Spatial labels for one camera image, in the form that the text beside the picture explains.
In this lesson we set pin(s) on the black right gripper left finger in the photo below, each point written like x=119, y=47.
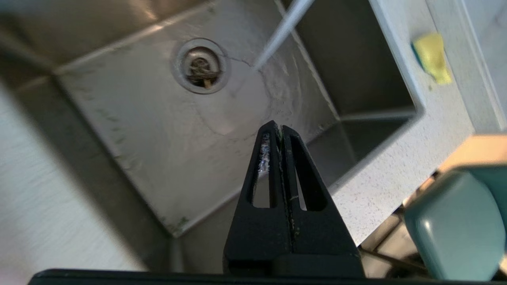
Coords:
x=237, y=245

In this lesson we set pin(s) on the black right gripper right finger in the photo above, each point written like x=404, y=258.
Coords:
x=332, y=245

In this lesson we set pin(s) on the metal sink drain strainer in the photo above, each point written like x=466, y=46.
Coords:
x=201, y=67

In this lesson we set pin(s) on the teal round bin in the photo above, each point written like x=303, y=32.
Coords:
x=455, y=229

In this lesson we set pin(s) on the stainless steel sink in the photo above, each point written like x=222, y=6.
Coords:
x=158, y=138

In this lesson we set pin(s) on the yellow green sponge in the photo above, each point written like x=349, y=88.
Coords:
x=431, y=55

